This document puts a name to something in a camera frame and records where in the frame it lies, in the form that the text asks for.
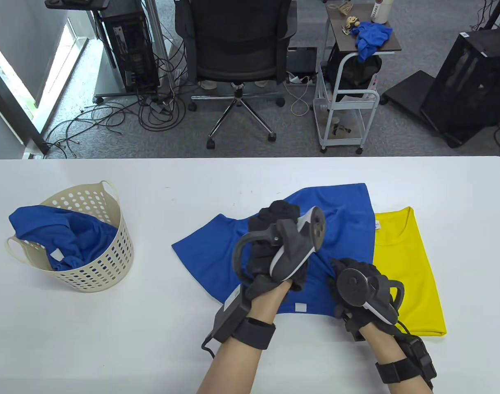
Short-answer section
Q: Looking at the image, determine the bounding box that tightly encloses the person's left hand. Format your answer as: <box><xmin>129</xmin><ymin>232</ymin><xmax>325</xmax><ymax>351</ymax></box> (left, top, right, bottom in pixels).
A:
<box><xmin>243</xmin><ymin>200</ymin><xmax>313</xmax><ymax>301</ymax></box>

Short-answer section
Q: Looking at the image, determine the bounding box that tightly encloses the person's right hand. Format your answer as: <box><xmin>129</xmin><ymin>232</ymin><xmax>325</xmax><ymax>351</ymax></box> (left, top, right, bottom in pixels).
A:
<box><xmin>327</xmin><ymin>258</ymin><xmax>399</xmax><ymax>341</ymax></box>

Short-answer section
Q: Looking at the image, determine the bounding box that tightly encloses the yellow t-shirt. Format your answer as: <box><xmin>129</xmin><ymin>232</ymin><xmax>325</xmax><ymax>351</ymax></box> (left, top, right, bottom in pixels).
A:
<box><xmin>373</xmin><ymin>206</ymin><xmax>446</xmax><ymax>337</ymax></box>

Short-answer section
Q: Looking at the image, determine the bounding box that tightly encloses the blue mesh t-shirt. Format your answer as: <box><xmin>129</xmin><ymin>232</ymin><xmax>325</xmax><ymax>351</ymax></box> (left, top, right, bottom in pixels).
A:
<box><xmin>172</xmin><ymin>183</ymin><xmax>376</xmax><ymax>318</ymax></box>

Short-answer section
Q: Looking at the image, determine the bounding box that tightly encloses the blue smooth t-shirt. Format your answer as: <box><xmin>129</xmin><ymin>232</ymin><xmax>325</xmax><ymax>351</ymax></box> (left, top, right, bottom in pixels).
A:
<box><xmin>9</xmin><ymin>205</ymin><xmax>119</xmax><ymax>272</ymax></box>

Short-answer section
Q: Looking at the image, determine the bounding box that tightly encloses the person's left forearm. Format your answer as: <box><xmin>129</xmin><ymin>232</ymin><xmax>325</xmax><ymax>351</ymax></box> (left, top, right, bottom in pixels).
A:
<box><xmin>197</xmin><ymin>283</ymin><xmax>294</xmax><ymax>394</ymax></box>

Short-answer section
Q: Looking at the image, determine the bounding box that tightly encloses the person's right forearm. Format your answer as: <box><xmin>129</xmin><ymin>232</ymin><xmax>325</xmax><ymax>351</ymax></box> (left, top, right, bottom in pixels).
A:
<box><xmin>362</xmin><ymin>320</ymin><xmax>423</xmax><ymax>394</ymax></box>

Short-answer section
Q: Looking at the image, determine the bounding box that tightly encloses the white rolling cart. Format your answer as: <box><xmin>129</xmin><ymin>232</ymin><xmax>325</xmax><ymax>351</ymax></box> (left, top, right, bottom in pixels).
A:
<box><xmin>314</xmin><ymin>8</ymin><xmax>381</xmax><ymax>156</ymax></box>

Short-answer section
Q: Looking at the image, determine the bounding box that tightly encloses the black flat box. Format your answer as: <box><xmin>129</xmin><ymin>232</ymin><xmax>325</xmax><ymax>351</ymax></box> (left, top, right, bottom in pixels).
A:
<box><xmin>286</xmin><ymin>46</ymin><xmax>319</xmax><ymax>75</ymax></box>

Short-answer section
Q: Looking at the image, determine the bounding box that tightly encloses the black backpack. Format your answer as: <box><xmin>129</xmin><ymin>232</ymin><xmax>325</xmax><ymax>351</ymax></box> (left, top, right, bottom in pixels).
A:
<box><xmin>327</xmin><ymin>43</ymin><xmax>383</xmax><ymax>99</ymax></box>

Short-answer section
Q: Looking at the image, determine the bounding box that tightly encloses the cream perforated laundry basket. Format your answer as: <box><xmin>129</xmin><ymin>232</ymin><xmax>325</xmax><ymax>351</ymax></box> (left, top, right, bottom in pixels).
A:
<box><xmin>6</xmin><ymin>181</ymin><xmax>134</xmax><ymax>293</ymax></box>

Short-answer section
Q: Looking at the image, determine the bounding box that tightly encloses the black office chair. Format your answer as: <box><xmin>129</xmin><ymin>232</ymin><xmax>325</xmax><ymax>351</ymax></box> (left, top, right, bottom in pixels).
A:
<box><xmin>174</xmin><ymin>0</ymin><xmax>298</xmax><ymax>150</ymax></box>

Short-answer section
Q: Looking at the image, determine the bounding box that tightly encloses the black flat stand base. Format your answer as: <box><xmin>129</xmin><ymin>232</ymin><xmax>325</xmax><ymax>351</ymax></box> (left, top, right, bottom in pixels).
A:
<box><xmin>379</xmin><ymin>70</ymin><xmax>435</xmax><ymax>121</ymax></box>

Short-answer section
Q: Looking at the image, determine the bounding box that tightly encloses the brown cart top board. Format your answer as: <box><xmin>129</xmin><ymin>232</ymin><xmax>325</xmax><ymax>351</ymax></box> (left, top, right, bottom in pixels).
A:
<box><xmin>326</xmin><ymin>4</ymin><xmax>402</xmax><ymax>55</ymax></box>

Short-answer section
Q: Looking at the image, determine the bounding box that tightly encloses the crumpled blue cloth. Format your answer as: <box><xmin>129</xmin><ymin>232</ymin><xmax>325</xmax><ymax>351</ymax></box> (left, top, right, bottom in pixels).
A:
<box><xmin>355</xmin><ymin>21</ymin><xmax>394</xmax><ymax>63</ymax></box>

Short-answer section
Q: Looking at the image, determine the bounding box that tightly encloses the large black computer case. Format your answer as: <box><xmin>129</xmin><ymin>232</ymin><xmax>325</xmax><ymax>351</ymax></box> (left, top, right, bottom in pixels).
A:
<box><xmin>420</xmin><ymin>28</ymin><xmax>500</xmax><ymax>148</ymax></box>

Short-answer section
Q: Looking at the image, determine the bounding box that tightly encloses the silver metal pole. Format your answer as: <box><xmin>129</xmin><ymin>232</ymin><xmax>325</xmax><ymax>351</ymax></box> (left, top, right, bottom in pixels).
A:
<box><xmin>142</xmin><ymin>0</ymin><xmax>170</xmax><ymax>89</ymax></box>

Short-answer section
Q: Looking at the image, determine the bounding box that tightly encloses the grey rolling stand base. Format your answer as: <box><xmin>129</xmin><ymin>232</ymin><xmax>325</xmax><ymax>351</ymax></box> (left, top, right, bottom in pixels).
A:
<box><xmin>93</xmin><ymin>53</ymin><xmax>168</xmax><ymax>104</ymax></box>

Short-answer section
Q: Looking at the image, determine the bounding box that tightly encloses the small wicker basket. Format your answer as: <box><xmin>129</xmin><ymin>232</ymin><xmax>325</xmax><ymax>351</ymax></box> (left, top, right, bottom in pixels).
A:
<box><xmin>327</xmin><ymin>0</ymin><xmax>354</xmax><ymax>15</ymax></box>

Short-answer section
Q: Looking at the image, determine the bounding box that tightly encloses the black computer tower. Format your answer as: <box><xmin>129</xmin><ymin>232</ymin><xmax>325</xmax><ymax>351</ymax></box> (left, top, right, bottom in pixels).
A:
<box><xmin>95</xmin><ymin>0</ymin><xmax>160</xmax><ymax>93</ymax></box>

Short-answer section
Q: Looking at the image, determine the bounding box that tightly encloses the white bottle with red label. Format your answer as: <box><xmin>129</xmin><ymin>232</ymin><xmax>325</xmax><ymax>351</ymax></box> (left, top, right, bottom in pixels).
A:
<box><xmin>370</xmin><ymin>0</ymin><xmax>395</xmax><ymax>24</ymax></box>

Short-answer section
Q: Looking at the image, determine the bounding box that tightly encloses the black stand shelf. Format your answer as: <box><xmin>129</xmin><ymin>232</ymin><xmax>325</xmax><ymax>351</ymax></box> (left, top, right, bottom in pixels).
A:
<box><xmin>44</xmin><ymin>0</ymin><xmax>110</xmax><ymax>9</ymax></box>

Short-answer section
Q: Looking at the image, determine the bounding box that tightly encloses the black stand leg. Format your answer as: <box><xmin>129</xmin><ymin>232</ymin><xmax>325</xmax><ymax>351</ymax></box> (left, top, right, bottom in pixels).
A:
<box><xmin>472</xmin><ymin>0</ymin><xmax>500</xmax><ymax>31</ymax></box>

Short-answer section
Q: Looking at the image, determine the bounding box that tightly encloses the glass window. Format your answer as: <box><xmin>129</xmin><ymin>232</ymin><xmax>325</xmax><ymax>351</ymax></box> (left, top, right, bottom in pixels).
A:
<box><xmin>0</xmin><ymin>18</ymin><xmax>88</xmax><ymax>158</ymax></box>

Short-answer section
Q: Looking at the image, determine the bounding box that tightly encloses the black wrist camera strap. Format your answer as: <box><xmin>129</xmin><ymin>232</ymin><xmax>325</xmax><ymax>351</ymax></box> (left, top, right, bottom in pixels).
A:
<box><xmin>375</xmin><ymin>328</ymin><xmax>437</xmax><ymax>390</ymax></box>
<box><xmin>202</xmin><ymin>283</ymin><xmax>276</xmax><ymax>357</ymax></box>

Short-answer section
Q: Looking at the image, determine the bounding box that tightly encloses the white power strip with cable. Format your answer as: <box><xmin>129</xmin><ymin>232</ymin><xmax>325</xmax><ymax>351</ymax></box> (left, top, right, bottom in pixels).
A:
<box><xmin>286</xmin><ymin>71</ymin><xmax>313</xmax><ymax>116</ymax></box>

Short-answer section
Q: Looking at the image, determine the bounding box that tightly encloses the bundle of black floor cables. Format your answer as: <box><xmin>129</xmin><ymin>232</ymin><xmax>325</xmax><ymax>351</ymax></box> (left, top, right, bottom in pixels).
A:
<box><xmin>43</xmin><ymin>57</ymin><xmax>189</xmax><ymax>158</ymax></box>

